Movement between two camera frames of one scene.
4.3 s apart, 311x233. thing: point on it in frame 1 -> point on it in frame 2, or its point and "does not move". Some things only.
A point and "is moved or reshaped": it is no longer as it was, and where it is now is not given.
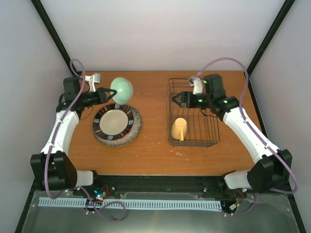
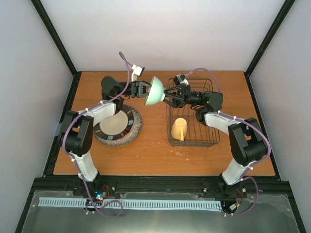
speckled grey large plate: [130, 136] does not move
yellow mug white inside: [179, 128] does not move
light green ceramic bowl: [124, 89] is moved or reshaped
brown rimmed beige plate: [113, 122] does not move
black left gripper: [102, 91] -> [136, 89]
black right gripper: [183, 95] -> [183, 95]
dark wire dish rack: [203, 128] does not move
